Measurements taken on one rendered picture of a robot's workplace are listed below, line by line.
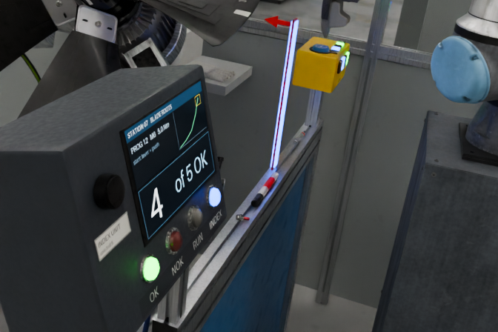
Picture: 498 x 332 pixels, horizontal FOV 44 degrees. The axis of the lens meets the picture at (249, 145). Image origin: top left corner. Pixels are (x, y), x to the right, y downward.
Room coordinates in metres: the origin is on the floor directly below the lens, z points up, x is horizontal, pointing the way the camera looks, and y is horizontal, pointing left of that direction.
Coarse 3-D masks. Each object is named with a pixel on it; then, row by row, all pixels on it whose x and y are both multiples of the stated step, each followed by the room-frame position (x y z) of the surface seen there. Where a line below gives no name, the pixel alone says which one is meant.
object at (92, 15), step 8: (80, 8) 1.25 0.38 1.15; (88, 8) 1.27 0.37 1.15; (80, 16) 1.25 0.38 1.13; (88, 16) 1.26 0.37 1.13; (96, 16) 1.27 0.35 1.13; (104, 16) 1.28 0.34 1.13; (112, 16) 1.29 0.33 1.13; (80, 24) 1.24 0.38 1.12; (88, 24) 1.25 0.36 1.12; (104, 24) 1.27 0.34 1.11; (112, 24) 1.29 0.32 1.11; (88, 32) 1.24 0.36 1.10; (96, 32) 1.25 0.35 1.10; (104, 32) 1.26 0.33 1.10; (112, 32) 1.28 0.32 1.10; (112, 40) 1.27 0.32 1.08
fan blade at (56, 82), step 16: (80, 32) 1.22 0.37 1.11; (64, 48) 1.19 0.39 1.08; (80, 48) 1.20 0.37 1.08; (96, 48) 1.23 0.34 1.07; (112, 48) 1.25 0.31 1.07; (64, 64) 1.17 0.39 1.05; (80, 64) 1.18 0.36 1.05; (96, 64) 1.20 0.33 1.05; (112, 64) 1.23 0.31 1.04; (48, 80) 1.14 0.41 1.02; (64, 80) 1.15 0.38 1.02; (80, 80) 1.17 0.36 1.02; (32, 96) 1.12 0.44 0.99; (48, 96) 1.12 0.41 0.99
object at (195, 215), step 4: (192, 208) 0.55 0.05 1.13; (196, 208) 0.55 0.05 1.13; (188, 212) 0.54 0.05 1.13; (192, 212) 0.54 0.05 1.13; (196, 212) 0.55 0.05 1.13; (200, 212) 0.55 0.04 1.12; (188, 216) 0.54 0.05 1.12; (192, 216) 0.54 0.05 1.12; (196, 216) 0.54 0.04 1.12; (200, 216) 0.55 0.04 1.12; (188, 220) 0.54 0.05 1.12; (192, 220) 0.54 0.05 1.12; (196, 220) 0.54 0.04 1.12; (200, 220) 0.55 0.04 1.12; (188, 224) 0.54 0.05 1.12; (192, 224) 0.54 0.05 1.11; (196, 224) 0.54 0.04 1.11; (200, 224) 0.55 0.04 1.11; (192, 228) 0.54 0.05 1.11; (196, 228) 0.55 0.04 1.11
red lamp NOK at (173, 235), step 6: (174, 228) 0.51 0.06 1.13; (168, 234) 0.50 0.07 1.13; (174, 234) 0.50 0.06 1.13; (180, 234) 0.50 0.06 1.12; (168, 240) 0.49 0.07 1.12; (174, 240) 0.49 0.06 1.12; (180, 240) 0.50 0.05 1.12; (168, 246) 0.49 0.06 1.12; (174, 246) 0.49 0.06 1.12; (180, 246) 0.50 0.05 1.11; (168, 252) 0.49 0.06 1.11; (174, 252) 0.50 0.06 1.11
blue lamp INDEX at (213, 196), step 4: (208, 188) 0.59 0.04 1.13; (212, 188) 0.60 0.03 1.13; (216, 188) 0.60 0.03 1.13; (208, 192) 0.59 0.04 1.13; (212, 192) 0.59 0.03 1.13; (216, 192) 0.59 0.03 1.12; (208, 196) 0.59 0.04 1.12; (212, 196) 0.59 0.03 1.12; (216, 196) 0.59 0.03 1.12; (220, 196) 0.60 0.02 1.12; (208, 200) 0.59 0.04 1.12; (212, 200) 0.59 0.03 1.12; (216, 200) 0.59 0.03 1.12; (208, 204) 0.58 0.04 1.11; (212, 204) 0.59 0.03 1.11; (216, 204) 0.59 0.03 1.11; (212, 208) 0.59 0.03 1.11
